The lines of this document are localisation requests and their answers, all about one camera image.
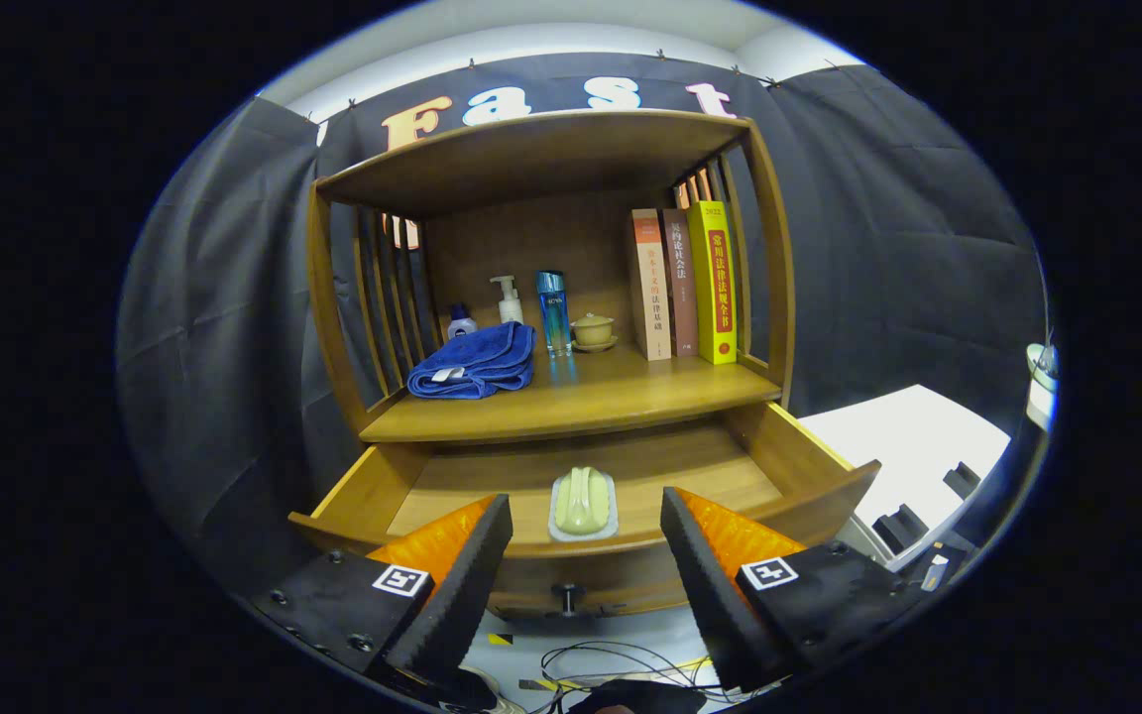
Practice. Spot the yellow black floor tape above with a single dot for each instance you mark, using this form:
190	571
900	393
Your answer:
501	640

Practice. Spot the white pump bottle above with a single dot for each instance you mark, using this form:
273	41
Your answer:
510	309

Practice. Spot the brown book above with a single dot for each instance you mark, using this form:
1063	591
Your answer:
680	288

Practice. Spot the white device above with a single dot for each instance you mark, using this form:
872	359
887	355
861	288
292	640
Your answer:
1039	382

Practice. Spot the tall blue glass bottle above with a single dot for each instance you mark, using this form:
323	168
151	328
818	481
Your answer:
553	312

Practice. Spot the small white blue-capped bottle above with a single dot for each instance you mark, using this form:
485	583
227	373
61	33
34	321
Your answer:
460	324

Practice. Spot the beige book with orange band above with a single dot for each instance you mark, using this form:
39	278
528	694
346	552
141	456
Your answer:
650	288

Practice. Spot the yellow book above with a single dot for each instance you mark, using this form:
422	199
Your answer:
715	288

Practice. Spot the black box-shaped object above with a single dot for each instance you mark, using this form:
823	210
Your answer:
963	480
900	528

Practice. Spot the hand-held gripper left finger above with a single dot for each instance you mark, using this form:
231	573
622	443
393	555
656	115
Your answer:
462	595

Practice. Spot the wooden drawer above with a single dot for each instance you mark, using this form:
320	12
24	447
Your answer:
492	486

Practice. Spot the wooden countertop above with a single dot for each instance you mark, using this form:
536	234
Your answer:
611	392

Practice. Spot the beige lidded tea cup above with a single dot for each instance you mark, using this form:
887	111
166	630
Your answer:
593	330

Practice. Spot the wooden cabinet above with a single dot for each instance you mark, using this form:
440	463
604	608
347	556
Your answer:
531	159

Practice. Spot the white table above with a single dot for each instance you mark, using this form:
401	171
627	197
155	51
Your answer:
898	446

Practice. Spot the blue folded towel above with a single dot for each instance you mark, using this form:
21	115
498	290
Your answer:
477	362

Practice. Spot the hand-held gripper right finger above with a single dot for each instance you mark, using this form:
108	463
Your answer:
720	595

